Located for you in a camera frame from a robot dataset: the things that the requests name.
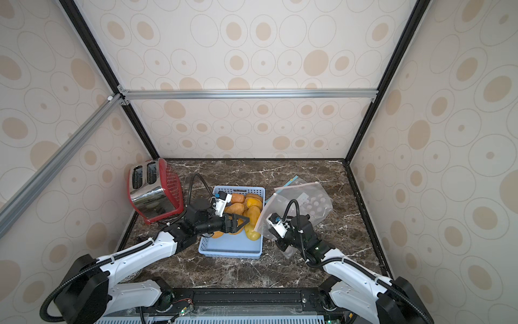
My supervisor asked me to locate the silver aluminium rail back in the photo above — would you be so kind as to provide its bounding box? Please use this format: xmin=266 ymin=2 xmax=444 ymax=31
xmin=122 ymin=89 xmax=378 ymax=100

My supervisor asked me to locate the clear zipper bag blue strip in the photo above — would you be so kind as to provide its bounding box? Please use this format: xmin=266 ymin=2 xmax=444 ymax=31
xmin=274 ymin=175 xmax=333 ymax=225

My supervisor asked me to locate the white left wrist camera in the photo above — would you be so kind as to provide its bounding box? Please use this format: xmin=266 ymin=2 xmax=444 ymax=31
xmin=213 ymin=191 xmax=232 ymax=217

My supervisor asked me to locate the silver aluminium rail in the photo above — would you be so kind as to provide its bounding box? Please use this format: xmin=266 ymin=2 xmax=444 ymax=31
xmin=122 ymin=89 xmax=378 ymax=100
xmin=1 ymin=94 xmax=122 ymax=236

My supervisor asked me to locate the silver aluminium rail left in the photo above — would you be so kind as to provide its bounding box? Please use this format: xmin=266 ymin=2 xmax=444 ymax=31
xmin=1 ymin=94 xmax=122 ymax=236

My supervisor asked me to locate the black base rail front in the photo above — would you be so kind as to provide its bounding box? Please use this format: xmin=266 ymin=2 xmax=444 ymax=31
xmin=80 ymin=286 xmax=365 ymax=324

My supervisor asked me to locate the clear zipper bag pink strip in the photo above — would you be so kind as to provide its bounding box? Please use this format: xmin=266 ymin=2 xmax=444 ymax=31
xmin=255 ymin=193 xmax=310 ymax=262

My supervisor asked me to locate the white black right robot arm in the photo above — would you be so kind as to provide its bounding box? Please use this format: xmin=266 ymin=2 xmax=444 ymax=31
xmin=267 ymin=213 xmax=434 ymax=323

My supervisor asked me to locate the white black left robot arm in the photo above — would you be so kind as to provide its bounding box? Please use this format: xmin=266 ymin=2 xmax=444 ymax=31
xmin=39 ymin=198 xmax=250 ymax=323

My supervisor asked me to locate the light blue plastic basket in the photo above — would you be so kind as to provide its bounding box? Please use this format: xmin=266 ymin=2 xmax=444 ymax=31
xmin=198 ymin=186 xmax=265 ymax=259

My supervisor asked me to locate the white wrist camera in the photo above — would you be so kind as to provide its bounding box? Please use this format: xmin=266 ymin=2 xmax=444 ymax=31
xmin=213 ymin=191 xmax=232 ymax=217
xmin=267 ymin=213 xmax=288 ymax=239

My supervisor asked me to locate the red and chrome toaster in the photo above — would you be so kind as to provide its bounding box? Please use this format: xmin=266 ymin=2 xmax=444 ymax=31
xmin=127 ymin=158 xmax=184 ymax=225

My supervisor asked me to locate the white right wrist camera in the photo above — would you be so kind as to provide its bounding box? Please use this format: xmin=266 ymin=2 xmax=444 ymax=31
xmin=267 ymin=213 xmax=288 ymax=239

